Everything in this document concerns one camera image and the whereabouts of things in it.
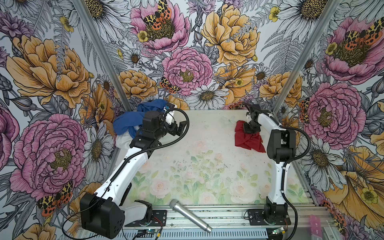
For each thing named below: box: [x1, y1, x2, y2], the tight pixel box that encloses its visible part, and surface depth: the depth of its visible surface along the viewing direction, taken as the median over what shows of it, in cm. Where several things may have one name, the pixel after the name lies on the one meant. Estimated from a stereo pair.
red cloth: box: [235, 120, 267, 153], surface depth 103 cm
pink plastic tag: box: [309, 214, 323, 239], surface depth 73 cm
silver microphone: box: [169, 199, 213, 234], surface depth 74 cm
